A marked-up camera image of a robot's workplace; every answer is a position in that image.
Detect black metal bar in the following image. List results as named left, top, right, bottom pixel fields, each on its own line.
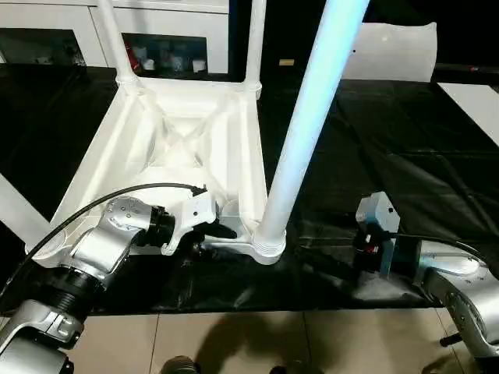
left=434, top=63, right=499, bottom=74

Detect white plastic table top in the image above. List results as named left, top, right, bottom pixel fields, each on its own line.
left=24, top=75, right=288, bottom=269

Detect white sideboard with glass doors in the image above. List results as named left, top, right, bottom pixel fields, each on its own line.
left=0, top=0, right=232, bottom=76

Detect black metal stand leg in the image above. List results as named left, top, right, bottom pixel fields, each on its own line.
left=439, top=333, right=465, bottom=348

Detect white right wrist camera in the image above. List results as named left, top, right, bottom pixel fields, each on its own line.
left=354, top=192, right=402, bottom=281

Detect black cabinet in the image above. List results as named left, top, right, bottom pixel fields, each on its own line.
left=227, top=0, right=499, bottom=82

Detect white flat board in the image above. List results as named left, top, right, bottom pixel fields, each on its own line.
left=435, top=80, right=499, bottom=144

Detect black quilted mat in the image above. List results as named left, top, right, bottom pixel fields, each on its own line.
left=0, top=63, right=499, bottom=313

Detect pale panel with holes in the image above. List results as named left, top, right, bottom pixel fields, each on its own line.
left=342, top=20, right=438, bottom=83

